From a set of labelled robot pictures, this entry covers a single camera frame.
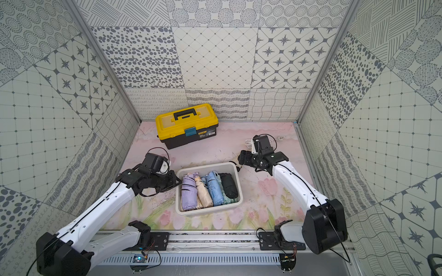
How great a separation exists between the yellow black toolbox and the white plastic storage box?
24 cm

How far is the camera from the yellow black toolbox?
97 centimetres

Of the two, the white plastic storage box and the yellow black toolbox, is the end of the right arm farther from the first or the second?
the yellow black toolbox

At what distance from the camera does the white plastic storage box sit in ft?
2.41
